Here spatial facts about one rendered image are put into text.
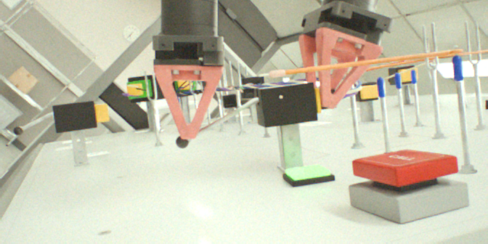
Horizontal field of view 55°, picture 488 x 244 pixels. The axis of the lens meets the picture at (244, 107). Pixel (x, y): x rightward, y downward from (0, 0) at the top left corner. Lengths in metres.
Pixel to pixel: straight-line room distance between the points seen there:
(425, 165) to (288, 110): 0.20
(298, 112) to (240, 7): 1.18
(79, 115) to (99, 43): 7.26
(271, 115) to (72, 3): 7.67
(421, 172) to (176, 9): 0.27
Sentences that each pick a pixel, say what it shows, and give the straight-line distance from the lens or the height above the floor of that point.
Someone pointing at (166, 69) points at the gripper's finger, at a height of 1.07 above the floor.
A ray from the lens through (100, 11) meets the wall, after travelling 8.10.
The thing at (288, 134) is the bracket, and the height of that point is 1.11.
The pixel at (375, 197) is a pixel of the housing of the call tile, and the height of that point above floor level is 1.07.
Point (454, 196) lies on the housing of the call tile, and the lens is 0.34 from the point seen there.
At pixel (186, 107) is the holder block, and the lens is 1.32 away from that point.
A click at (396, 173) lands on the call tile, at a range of 0.31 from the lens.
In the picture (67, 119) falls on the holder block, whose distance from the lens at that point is 0.78.
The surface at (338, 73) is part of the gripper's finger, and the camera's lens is 0.54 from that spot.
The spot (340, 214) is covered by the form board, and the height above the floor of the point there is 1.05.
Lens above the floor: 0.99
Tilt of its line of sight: 13 degrees up
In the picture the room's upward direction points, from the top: 41 degrees clockwise
